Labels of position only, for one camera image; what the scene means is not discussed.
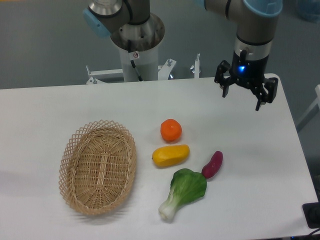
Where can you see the green bok choy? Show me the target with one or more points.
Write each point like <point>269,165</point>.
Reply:
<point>186,187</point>

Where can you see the orange tangerine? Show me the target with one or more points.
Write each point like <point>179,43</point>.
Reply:
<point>170,130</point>

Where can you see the white metal base frame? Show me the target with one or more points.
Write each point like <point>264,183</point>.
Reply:
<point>164,72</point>

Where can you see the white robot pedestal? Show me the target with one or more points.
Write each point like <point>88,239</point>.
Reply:
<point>138,49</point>

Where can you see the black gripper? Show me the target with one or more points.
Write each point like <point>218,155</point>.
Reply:
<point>249,74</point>

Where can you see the black device at edge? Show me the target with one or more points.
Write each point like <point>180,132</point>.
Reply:
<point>312,214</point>

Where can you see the woven wicker basket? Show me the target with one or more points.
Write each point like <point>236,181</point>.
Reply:
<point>98,167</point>

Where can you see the white furniture leg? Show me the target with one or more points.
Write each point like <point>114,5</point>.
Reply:
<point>310,111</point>

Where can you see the blue object in corner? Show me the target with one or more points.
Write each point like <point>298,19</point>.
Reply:
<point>308,10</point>

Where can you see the purple sweet potato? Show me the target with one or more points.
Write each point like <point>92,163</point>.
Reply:
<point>213,166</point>

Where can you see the yellow mango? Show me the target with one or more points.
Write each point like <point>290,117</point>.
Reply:
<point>170,155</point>

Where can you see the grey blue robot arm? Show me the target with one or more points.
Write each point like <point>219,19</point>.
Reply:
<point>256,21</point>

